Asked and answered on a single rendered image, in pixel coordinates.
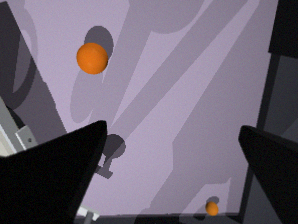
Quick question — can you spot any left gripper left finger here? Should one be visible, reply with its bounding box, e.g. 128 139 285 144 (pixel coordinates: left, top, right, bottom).
0 120 107 224

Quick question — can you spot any orange ball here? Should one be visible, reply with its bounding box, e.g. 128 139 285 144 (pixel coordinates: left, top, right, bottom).
205 202 218 216
76 43 108 74

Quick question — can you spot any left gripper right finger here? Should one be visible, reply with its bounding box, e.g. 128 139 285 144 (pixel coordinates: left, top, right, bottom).
238 125 298 224

